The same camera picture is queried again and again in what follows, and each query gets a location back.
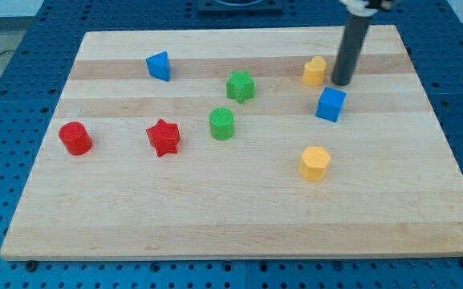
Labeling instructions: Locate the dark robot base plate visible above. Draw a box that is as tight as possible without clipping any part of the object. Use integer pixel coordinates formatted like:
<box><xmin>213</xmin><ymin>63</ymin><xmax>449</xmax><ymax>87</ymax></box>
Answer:
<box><xmin>197</xmin><ymin>0</ymin><xmax>283</xmax><ymax>14</ymax></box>

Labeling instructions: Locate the yellow heart block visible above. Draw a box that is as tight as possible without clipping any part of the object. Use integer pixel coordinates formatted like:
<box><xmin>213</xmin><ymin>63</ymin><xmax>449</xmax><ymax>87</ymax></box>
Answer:
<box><xmin>303</xmin><ymin>56</ymin><xmax>327</xmax><ymax>87</ymax></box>

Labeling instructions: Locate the green cylinder block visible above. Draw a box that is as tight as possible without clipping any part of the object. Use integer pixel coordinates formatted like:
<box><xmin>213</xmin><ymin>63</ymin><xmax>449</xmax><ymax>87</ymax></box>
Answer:
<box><xmin>209</xmin><ymin>108</ymin><xmax>234</xmax><ymax>140</ymax></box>

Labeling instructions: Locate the red cylinder block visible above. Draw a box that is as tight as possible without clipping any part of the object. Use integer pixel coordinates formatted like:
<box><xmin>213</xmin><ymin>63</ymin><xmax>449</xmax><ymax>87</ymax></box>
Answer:
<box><xmin>59</xmin><ymin>121</ymin><xmax>92</xmax><ymax>156</ymax></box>

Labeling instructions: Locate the yellow hexagon block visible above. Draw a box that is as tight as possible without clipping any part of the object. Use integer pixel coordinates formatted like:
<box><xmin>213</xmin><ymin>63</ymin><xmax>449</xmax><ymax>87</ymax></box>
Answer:
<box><xmin>299</xmin><ymin>146</ymin><xmax>331</xmax><ymax>181</ymax></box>

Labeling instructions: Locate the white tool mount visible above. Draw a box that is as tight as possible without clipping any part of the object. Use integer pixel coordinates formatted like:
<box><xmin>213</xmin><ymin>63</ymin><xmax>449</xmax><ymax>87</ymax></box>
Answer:
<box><xmin>339</xmin><ymin>0</ymin><xmax>396</xmax><ymax>16</ymax></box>

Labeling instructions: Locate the blue triangle block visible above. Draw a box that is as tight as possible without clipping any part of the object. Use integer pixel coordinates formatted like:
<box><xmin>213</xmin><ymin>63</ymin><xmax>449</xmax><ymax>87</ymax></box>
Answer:
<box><xmin>145</xmin><ymin>51</ymin><xmax>170</xmax><ymax>82</ymax></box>

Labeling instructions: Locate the blue cube block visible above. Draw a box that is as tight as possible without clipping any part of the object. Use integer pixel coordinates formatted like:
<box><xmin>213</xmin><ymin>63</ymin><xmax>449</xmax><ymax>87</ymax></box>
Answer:
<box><xmin>315</xmin><ymin>88</ymin><xmax>347</xmax><ymax>122</ymax></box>

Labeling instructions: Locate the green star block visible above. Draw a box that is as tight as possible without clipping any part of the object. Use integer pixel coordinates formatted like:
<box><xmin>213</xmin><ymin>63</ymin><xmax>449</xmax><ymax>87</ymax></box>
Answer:
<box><xmin>226</xmin><ymin>71</ymin><xmax>255</xmax><ymax>104</ymax></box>

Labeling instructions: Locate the wooden board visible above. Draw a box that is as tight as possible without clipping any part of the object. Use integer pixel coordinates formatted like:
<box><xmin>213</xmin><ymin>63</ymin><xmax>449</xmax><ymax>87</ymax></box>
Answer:
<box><xmin>0</xmin><ymin>25</ymin><xmax>463</xmax><ymax>261</ymax></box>

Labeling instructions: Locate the red star block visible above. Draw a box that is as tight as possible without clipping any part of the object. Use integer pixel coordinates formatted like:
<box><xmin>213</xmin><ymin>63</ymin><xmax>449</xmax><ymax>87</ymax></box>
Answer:
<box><xmin>146</xmin><ymin>119</ymin><xmax>181</xmax><ymax>157</ymax></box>

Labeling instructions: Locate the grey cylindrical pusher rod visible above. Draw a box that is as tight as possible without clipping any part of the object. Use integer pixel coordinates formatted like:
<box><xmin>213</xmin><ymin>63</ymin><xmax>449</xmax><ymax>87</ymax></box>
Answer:
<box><xmin>331</xmin><ymin>13</ymin><xmax>372</xmax><ymax>86</ymax></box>

